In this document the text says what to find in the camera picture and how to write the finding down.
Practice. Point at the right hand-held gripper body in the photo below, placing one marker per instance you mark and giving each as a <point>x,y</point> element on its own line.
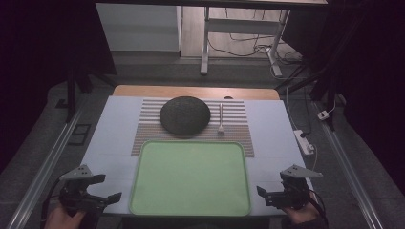
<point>296,191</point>

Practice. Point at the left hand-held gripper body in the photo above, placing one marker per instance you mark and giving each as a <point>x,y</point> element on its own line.
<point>74,191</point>

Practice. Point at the person's right hand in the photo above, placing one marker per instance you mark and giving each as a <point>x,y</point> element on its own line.
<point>301,214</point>

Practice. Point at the person's left hand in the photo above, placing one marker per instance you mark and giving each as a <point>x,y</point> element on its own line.
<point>60,220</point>

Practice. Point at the white power strip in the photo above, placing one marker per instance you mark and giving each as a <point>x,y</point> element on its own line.
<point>304,143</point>

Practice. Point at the black plug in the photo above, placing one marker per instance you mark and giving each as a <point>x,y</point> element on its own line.
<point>304,134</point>

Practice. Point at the striped placemat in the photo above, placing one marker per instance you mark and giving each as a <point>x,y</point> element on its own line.
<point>149,140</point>

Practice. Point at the white adapter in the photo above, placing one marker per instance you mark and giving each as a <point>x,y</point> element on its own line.
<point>323,115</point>

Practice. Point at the green plastic tray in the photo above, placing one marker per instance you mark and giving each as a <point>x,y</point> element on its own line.
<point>191,179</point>

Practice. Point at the silver spoon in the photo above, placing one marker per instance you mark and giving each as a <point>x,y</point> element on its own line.
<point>221,118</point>

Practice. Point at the black stand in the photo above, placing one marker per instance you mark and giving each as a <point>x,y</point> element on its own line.
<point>328,86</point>
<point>71,95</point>

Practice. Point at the dark round bowl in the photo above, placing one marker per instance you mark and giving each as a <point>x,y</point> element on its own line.
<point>184,115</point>

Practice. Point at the white cabinet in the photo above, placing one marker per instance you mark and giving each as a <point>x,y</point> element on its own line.
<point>140,28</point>

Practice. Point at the metal rail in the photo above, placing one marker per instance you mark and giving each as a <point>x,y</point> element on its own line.
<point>350,178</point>
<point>41,178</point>

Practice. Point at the black rectangular frame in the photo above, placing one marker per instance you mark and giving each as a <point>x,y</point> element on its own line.
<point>79,134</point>

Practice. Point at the white desk frame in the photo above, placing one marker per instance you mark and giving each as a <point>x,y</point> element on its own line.
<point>205,41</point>

